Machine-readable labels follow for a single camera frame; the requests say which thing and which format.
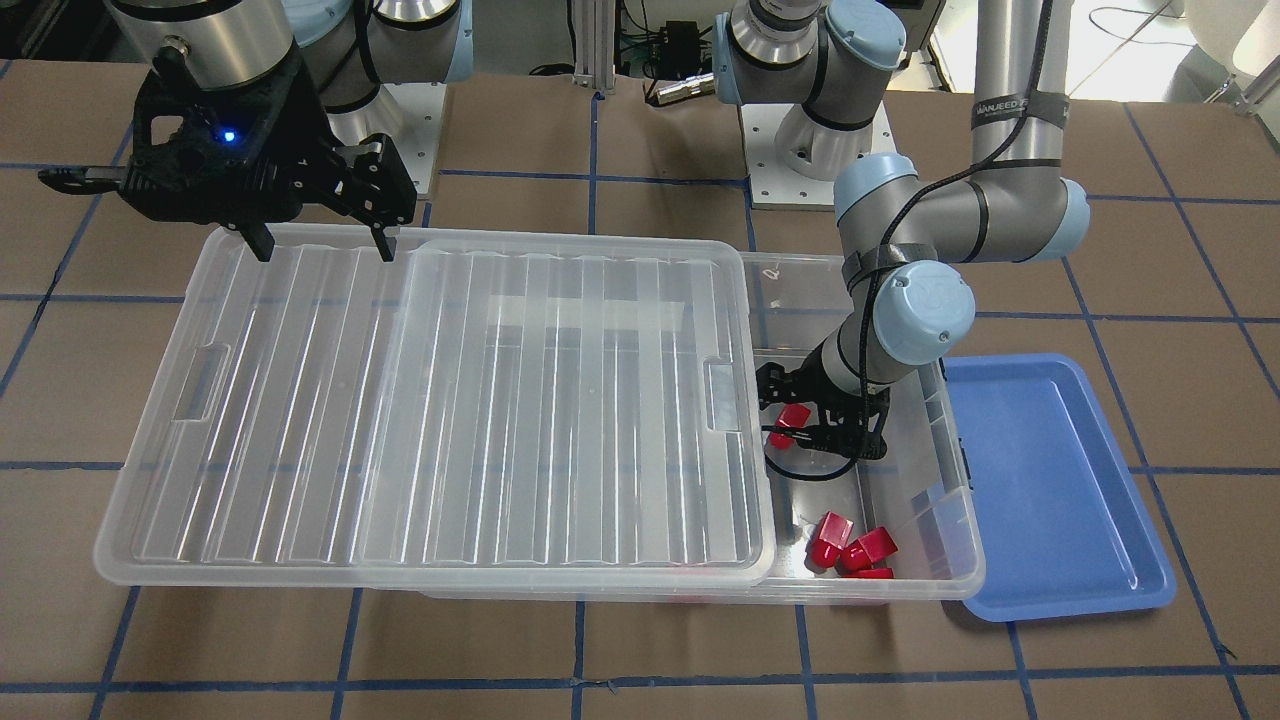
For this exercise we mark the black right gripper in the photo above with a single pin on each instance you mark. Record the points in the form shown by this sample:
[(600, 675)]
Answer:
[(322, 152)]

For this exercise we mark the blue plastic tray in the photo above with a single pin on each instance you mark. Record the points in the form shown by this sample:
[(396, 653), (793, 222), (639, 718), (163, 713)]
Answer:
[(1061, 519)]

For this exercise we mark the clear plastic box lid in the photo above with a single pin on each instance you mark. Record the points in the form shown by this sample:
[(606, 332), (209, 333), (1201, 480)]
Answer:
[(489, 413)]

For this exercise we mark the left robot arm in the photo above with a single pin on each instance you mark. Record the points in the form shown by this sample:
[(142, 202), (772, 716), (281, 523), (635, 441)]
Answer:
[(903, 237)]

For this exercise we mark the clear plastic storage box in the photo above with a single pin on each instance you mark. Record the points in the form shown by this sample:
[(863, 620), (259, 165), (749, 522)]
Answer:
[(919, 492)]

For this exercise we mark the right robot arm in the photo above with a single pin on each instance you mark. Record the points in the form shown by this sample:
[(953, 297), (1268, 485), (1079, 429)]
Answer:
[(353, 50)]

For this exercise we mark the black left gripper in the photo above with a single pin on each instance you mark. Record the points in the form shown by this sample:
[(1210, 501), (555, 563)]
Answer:
[(829, 398)]

